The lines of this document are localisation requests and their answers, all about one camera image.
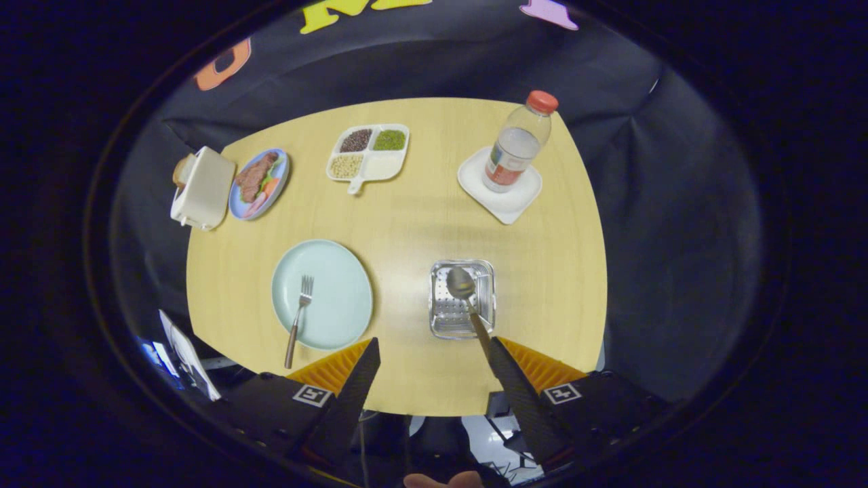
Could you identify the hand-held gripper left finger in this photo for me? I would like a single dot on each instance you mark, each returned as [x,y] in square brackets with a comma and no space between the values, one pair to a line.
[349,407]

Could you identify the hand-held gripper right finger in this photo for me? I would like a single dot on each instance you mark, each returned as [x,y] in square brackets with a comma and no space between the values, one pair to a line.
[522,407]

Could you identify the pale green plate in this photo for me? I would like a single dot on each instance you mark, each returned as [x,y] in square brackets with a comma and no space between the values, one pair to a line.
[339,291]

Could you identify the perforated metal tray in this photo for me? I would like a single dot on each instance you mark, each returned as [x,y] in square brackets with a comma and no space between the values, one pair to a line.
[447,315]

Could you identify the white side desk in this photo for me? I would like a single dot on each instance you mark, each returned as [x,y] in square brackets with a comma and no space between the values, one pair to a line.
[193,359]

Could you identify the computer screen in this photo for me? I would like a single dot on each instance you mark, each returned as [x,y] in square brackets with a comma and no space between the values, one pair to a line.
[159,362]

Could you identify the white square coaster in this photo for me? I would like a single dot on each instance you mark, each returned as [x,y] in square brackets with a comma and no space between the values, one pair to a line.
[505,207]

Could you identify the pile of yellow soybeans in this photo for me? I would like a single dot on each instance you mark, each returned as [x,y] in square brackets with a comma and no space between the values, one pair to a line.
[346,166]

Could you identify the white divided dish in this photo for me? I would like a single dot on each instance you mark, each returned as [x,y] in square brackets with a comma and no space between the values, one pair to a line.
[386,166]

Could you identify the brown steak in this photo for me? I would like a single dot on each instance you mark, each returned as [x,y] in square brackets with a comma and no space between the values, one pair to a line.
[252,179]

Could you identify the blue plate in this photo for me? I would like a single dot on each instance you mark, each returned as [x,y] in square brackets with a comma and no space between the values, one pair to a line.
[281,166]

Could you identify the clear red-capped water bottle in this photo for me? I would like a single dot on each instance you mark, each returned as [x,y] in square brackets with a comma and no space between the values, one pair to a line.
[514,149]

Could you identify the cream white toaster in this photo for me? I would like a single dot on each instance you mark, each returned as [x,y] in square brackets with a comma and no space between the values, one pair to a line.
[207,190]

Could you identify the pile of dark red beans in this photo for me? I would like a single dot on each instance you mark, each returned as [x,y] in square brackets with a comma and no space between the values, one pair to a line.
[356,140]

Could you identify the pile of green beans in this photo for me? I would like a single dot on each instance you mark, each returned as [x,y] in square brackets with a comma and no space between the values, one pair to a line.
[389,139]

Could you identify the toasted bread slice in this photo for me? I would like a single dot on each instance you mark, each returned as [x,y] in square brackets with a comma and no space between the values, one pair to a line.
[182,169]

